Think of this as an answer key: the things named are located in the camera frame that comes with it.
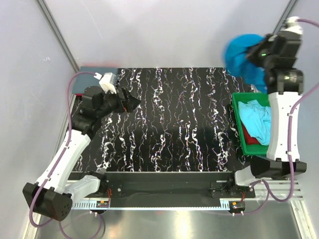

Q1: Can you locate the aluminium frame post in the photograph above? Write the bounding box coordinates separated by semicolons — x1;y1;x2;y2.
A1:
272;0;299;34
35;0;79;72

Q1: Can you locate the bright blue t shirt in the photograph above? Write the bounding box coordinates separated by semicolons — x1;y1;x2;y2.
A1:
224;34;267;93

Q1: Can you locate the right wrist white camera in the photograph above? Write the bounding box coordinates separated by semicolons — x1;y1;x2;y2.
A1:
284;16;303;35

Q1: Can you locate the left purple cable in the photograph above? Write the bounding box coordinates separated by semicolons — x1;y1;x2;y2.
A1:
28;71;105;239

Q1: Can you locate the slotted grey cable duct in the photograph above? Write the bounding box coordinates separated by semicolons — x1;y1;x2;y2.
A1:
72;198;240;211

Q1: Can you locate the light cyan t shirt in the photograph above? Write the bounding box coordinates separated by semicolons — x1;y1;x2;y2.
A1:
238;100;271;146

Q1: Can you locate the left aluminium frame post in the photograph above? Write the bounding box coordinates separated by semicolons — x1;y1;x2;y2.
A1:
35;0;79;72

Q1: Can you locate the green plastic bin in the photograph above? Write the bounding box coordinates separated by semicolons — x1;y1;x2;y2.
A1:
232;93;271;156

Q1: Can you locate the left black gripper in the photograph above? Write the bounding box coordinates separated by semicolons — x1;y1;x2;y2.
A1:
97;87;141;119

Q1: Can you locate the dark red t shirt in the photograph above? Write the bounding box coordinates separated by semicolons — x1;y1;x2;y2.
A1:
242;124;260;145

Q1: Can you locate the right aluminium frame post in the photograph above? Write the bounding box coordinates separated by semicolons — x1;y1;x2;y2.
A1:
272;0;299;34

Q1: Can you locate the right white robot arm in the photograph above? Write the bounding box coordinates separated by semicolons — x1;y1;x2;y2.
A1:
225;26;307;198

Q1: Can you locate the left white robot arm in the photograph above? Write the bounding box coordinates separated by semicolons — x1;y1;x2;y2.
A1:
22;86;141;222

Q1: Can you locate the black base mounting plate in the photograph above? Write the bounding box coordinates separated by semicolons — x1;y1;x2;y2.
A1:
67;171;256;209

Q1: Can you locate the folded grey t shirt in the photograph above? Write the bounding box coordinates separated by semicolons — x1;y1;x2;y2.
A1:
72;65;119;96

